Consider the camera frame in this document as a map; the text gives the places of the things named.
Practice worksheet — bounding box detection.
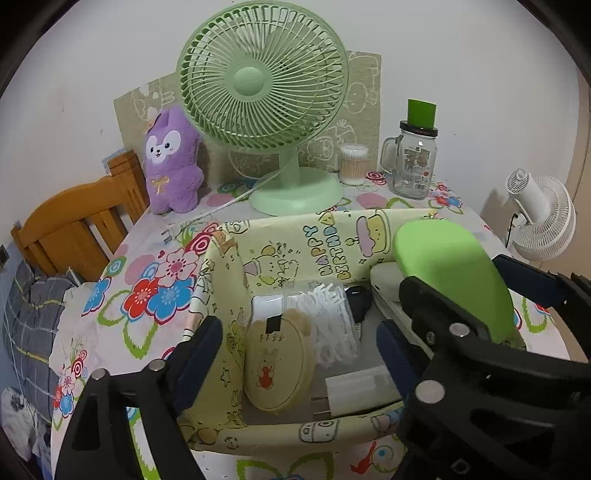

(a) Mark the grey plaid blanket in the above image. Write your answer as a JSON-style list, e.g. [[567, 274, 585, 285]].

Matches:
[[0, 263, 77, 425]]

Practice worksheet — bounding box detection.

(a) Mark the cotton swab jar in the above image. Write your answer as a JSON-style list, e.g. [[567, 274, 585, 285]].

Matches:
[[339, 144, 370, 186]]

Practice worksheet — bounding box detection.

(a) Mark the green glasses case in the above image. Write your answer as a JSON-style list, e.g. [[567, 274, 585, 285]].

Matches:
[[392, 219, 515, 344]]

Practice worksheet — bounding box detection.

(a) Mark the clear box of floss picks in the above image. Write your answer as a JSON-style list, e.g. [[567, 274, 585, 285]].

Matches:
[[281, 281, 361, 367]]

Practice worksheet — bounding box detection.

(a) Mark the purple plush toy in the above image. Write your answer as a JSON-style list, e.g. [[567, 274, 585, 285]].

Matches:
[[144, 105, 205, 215]]

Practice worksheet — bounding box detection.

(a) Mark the black key fob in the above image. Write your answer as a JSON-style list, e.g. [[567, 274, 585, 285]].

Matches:
[[345, 285, 374, 342]]

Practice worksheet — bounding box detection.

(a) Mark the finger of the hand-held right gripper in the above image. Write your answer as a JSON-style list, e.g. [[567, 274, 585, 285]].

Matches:
[[398, 275, 493, 359], [492, 254, 591, 320]]

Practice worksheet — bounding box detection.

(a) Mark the glass jar with green lid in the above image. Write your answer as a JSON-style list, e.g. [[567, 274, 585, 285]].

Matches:
[[379, 98, 438, 200]]

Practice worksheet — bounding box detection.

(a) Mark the beige cartoon print board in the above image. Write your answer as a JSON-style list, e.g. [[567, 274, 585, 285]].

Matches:
[[114, 52, 382, 185]]

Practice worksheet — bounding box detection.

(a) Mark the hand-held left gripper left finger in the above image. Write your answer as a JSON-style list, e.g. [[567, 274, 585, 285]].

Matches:
[[54, 315, 225, 480]]

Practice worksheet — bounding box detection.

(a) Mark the white plastic bag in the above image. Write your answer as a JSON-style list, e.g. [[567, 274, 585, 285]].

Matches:
[[0, 387, 51, 462]]

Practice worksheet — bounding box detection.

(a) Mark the white round case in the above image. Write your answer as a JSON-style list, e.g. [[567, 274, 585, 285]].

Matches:
[[370, 262, 402, 296]]

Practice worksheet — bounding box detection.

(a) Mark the beige round bunny case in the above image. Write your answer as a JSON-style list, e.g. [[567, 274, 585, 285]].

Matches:
[[243, 311, 317, 413]]

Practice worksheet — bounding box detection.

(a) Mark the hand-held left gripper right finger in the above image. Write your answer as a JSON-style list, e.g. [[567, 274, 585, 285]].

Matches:
[[375, 318, 447, 411]]

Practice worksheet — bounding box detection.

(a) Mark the small white cube charger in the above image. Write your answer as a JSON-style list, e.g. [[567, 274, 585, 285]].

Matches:
[[311, 364, 402, 418]]

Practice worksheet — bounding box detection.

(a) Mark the white fan power cable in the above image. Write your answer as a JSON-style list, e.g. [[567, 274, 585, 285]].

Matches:
[[159, 168, 284, 243]]

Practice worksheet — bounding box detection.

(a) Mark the green desk fan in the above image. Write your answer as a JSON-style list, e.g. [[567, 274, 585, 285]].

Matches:
[[175, 7, 350, 217]]

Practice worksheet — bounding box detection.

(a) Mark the beige door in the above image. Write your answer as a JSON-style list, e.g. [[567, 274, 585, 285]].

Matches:
[[566, 83, 591, 213]]

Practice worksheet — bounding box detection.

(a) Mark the floral tablecloth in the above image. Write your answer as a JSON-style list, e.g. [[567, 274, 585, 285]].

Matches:
[[48, 171, 571, 480]]

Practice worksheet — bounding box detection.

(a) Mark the white standing fan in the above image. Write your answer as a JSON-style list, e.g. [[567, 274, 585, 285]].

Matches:
[[504, 168, 578, 261]]

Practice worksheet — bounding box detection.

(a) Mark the yellow cartoon print box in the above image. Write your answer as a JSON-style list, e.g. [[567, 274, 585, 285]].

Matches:
[[178, 208, 527, 453]]

